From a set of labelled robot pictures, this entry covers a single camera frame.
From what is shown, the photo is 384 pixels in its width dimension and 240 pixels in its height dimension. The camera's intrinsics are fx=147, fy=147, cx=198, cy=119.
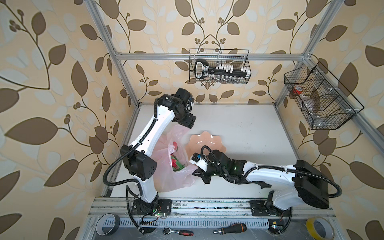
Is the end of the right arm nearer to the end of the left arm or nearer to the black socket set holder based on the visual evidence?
the end of the left arm

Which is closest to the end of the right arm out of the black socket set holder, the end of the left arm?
the end of the left arm

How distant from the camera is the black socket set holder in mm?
828
